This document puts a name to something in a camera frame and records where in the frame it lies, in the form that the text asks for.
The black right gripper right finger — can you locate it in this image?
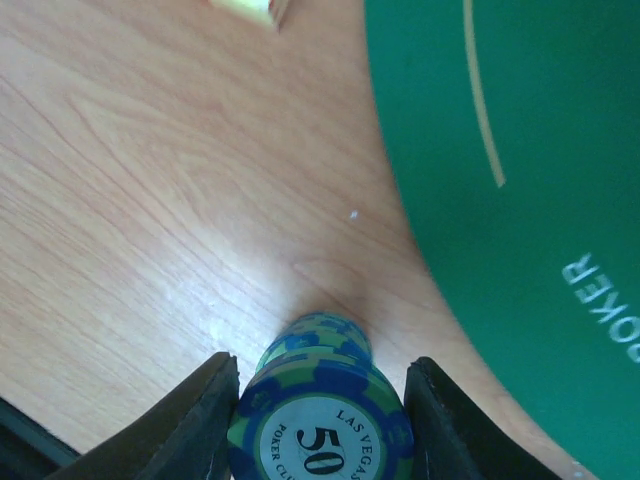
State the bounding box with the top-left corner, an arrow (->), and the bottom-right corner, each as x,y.
404,357 -> 558,480

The red playing card deck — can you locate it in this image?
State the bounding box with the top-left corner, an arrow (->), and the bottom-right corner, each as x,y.
208,0 -> 291,32

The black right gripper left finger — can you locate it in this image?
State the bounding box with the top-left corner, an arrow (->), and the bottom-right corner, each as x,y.
49,352 -> 239,479

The blue 50 chip stack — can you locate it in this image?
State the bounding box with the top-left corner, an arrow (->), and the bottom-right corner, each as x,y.
227,311 -> 415,479

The round green poker mat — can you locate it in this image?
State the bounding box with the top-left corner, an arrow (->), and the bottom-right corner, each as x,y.
364,1 -> 639,479

